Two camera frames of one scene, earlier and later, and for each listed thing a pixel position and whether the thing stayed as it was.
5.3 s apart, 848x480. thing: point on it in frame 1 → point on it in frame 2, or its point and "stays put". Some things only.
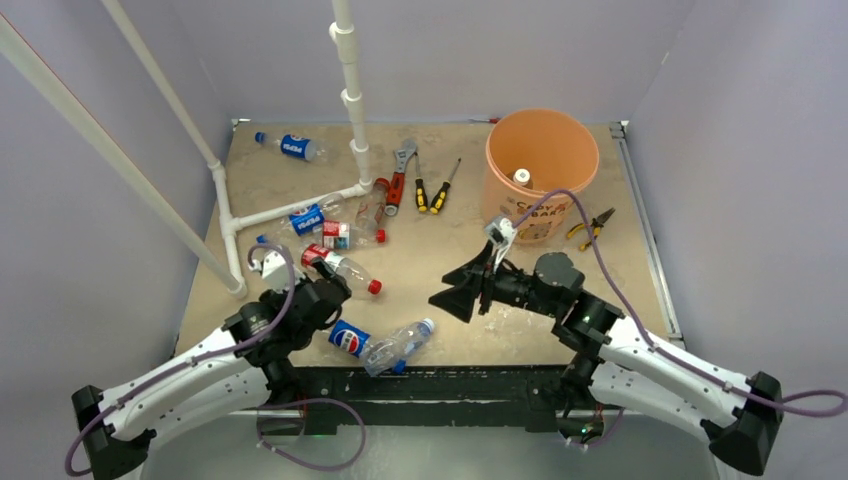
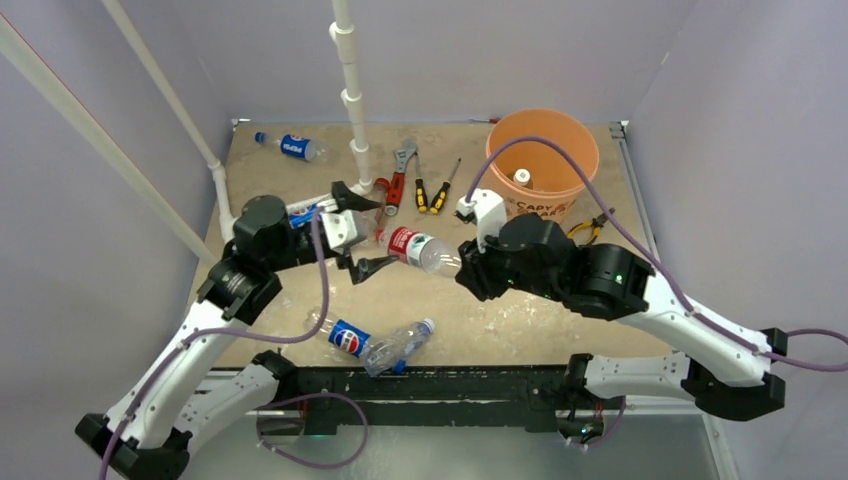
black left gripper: [325, 271] → [363, 267]
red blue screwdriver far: [492, 120] stays put
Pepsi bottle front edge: [348, 338] stays put
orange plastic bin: [529, 155] stays put
